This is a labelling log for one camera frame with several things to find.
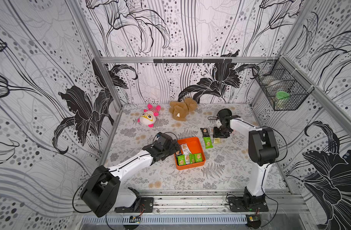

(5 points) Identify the white cookie packet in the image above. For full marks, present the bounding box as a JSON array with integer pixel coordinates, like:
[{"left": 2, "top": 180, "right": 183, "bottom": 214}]
[{"left": 208, "top": 125, "right": 215, "bottom": 134}]

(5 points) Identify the black cookie packet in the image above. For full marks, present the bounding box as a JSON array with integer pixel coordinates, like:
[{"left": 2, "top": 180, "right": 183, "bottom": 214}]
[
  {"left": 200, "top": 127, "right": 210, "bottom": 137},
  {"left": 180, "top": 143, "right": 191, "bottom": 155}
]

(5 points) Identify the yellow cookie packet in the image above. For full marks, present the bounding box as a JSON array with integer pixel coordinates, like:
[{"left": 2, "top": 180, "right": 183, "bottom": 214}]
[{"left": 213, "top": 138, "right": 221, "bottom": 144}]

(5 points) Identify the orange storage box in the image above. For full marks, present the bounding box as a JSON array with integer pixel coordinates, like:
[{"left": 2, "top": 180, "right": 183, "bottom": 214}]
[{"left": 175, "top": 137, "right": 206, "bottom": 171}]

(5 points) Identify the green cookie packet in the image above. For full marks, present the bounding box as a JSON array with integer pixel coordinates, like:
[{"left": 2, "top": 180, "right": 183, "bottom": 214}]
[
  {"left": 193, "top": 153, "right": 203, "bottom": 163},
  {"left": 176, "top": 155, "right": 187, "bottom": 166},
  {"left": 203, "top": 137, "right": 213, "bottom": 149}
]

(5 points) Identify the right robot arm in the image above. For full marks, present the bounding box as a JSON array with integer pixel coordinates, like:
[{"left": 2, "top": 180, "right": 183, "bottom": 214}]
[{"left": 213, "top": 108, "right": 280, "bottom": 205}]

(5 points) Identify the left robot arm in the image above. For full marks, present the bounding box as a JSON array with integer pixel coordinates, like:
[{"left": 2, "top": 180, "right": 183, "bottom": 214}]
[{"left": 80, "top": 132, "right": 181, "bottom": 218}]

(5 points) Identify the pink white owl plush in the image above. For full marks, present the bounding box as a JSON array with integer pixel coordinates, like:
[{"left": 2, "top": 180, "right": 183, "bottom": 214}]
[{"left": 137, "top": 103, "right": 161, "bottom": 127}]

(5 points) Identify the brown teddy bear plush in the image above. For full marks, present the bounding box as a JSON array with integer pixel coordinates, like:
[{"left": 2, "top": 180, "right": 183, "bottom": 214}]
[{"left": 169, "top": 97, "right": 198, "bottom": 121}]

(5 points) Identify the green lid jar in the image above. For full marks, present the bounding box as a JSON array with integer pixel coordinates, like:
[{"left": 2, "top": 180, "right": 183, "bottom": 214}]
[{"left": 274, "top": 91, "right": 290, "bottom": 110}]

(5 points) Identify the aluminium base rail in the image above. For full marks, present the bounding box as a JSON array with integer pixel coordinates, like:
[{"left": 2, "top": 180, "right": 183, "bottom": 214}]
[{"left": 74, "top": 192, "right": 308, "bottom": 215}]

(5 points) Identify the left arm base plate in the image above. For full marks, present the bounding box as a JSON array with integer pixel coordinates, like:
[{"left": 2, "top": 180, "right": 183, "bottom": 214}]
[{"left": 115, "top": 197, "right": 154, "bottom": 214}]

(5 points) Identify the black wire basket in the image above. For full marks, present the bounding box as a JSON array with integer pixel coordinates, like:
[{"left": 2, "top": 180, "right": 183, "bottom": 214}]
[{"left": 253, "top": 60, "right": 313, "bottom": 111}]

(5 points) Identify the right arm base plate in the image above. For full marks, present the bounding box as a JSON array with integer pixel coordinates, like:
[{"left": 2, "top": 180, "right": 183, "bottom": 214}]
[{"left": 226, "top": 195, "right": 269, "bottom": 213}]

